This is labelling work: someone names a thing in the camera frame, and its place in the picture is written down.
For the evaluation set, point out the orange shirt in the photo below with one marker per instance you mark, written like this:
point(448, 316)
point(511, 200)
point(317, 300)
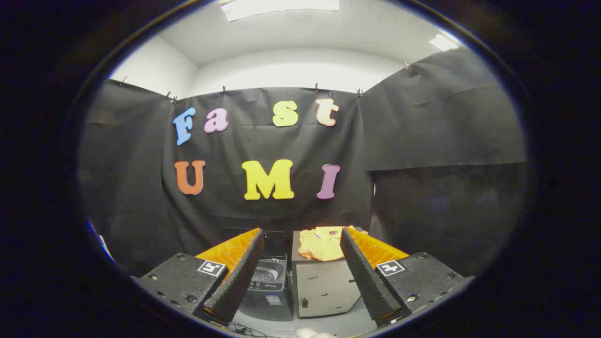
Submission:
point(321, 246)

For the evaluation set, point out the large ceiling light panel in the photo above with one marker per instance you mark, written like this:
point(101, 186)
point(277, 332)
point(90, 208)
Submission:
point(281, 7)

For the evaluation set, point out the row of cloth clips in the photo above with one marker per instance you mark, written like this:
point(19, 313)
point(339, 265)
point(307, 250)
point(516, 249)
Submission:
point(224, 89)

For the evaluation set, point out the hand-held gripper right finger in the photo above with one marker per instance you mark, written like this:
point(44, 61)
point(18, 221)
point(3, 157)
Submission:
point(364, 281)

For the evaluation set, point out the small ceiling light panel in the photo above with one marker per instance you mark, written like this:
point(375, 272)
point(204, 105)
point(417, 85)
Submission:
point(443, 42)

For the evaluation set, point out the grey washing machine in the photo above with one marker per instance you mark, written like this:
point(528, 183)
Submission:
point(274, 303)

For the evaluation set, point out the person's pale shoe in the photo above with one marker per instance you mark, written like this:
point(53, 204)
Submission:
point(312, 334)

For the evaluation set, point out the grey cabinet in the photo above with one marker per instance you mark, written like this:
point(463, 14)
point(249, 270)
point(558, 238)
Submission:
point(324, 291)

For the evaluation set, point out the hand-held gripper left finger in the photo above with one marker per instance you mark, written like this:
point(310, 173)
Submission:
point(239, 281)

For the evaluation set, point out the white blue-edged panel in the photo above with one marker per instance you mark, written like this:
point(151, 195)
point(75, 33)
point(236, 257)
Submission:
point(101, 241)

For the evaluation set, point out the black backdrop cloth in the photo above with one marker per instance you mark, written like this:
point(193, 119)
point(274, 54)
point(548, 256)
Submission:
point(281, 145)

